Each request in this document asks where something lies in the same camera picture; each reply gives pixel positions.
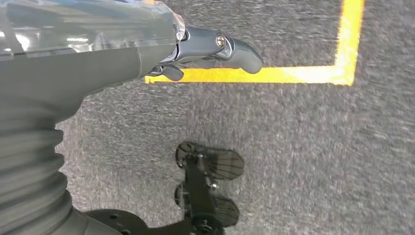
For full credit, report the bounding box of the yellow floor tape square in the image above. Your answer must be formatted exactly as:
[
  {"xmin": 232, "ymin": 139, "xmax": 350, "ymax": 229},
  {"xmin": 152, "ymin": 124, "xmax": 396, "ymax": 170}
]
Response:
[{"xmin": 144, "ymin": 0, "xmax": 366, "ymax": 87}]

